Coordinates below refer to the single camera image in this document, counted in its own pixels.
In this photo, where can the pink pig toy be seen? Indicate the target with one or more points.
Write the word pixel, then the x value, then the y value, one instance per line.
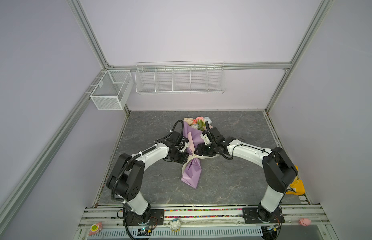
pixel 305 222

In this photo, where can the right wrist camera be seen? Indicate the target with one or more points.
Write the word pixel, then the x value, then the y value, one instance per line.
pixel 214 136

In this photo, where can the cream printed ribbon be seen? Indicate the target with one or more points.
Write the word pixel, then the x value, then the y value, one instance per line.
pixel 191 157

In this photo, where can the cream fake rose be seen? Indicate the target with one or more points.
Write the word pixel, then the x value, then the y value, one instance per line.
pixel 189 121

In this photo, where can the pink green round toy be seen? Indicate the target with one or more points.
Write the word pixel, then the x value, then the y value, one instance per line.
pixel 95 228

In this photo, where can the white wire shelf basket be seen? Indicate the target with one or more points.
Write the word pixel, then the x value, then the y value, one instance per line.
pixel 186 77

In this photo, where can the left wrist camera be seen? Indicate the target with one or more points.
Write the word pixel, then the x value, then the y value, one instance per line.
pixel 176 140

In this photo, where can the aluminium enclosure frame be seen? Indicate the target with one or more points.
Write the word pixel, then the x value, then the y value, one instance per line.
pixel 46 63

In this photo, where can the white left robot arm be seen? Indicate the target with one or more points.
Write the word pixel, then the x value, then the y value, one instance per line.
pixel 126 178

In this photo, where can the front rail base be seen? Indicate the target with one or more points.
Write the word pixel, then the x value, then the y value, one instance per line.
pixel 206 222

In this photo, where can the yellow snack bag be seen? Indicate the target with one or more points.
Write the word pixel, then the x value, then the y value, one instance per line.
pixel 296 187

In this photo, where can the pink purple wrapping paper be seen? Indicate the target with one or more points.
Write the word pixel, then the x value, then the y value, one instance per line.
pixel 193 170

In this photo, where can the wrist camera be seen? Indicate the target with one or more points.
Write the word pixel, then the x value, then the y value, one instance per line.
pixel 214 136
pixel 176 140

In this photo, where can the white mesh box basket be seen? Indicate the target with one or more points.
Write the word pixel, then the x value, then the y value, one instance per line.
pixel 112 91

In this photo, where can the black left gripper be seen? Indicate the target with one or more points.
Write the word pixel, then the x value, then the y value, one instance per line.
pixel 183 159

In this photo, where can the red pink fake rose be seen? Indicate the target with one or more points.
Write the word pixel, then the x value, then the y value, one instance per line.
pixel 198 120

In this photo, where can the white crumpled toy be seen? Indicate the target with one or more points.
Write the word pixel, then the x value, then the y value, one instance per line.
pixel 175 225

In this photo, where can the white fake rose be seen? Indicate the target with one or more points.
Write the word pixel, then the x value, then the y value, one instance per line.
pixel 207 119

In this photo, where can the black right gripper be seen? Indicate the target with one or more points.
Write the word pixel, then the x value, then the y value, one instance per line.
pixel 201 149

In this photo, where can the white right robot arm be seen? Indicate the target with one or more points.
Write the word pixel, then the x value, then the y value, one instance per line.
pixel 278 169

